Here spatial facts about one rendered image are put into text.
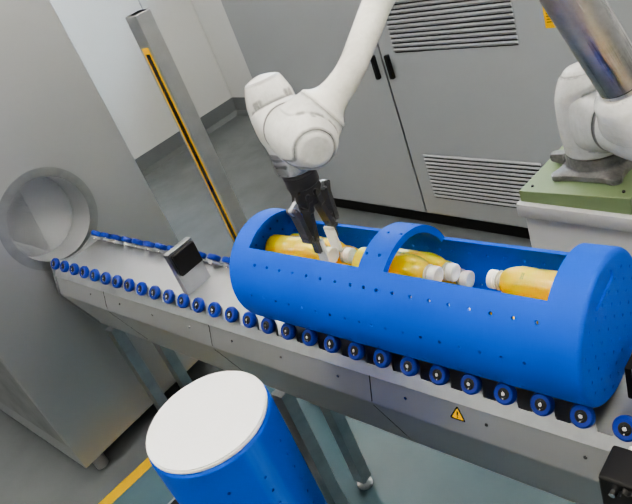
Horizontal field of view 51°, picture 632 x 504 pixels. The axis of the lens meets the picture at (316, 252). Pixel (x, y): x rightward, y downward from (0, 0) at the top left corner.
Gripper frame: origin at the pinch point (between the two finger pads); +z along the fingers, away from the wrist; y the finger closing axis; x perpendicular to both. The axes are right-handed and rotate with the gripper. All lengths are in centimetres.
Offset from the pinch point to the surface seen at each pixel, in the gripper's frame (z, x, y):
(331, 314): 7.7, 8.3, 13.4
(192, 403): 15.0, -13.5, 41.8
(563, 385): 11, 59, 14
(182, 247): 11, -66, -1
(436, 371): 21.7, 28.9, 9.7
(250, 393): 15.0, -1.8, 34.2
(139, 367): 78, -134, 7
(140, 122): 78, -430, -214
